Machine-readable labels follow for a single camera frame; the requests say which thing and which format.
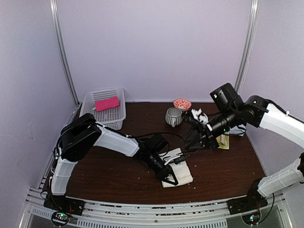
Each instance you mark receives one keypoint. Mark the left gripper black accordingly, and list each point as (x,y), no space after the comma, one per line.
(164,173)

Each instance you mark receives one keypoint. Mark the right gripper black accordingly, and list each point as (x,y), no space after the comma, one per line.
(206,136)

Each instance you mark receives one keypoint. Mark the beige towel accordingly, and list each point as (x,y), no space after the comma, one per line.
(181,170)

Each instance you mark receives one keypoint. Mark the pink microfibre towel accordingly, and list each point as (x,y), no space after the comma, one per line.
(105,104)

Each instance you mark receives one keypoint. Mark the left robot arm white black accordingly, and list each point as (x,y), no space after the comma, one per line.
(84,133)

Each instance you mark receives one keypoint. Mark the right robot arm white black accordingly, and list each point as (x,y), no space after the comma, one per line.
(260,113)

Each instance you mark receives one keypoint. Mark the yellow green patterned towel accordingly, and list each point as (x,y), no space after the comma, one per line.
(223,142)

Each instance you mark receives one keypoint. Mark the grey striped ceramic mug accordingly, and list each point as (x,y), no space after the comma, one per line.
(173,116)

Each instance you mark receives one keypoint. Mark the red white patterned bowl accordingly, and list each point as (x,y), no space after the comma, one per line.
(182,104)

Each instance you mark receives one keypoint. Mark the light blue towel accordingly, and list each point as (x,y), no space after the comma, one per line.
(238,131)

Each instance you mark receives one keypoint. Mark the white perforated plastic basket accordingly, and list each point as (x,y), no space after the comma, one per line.
(112,117)

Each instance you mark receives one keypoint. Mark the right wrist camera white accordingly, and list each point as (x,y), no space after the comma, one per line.
(197,118)

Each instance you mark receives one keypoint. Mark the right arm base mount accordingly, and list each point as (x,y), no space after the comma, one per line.
(245,204)

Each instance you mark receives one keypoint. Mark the right aluminium corner post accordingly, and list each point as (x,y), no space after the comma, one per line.
(250,34)

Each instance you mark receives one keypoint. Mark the aluminium corner post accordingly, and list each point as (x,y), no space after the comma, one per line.
(62,51)
(250,34)

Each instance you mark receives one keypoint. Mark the aluminium front rail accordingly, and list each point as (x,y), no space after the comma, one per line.
(208,214)

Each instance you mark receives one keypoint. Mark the left aluminium corner post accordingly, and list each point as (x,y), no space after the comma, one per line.
(62,51)

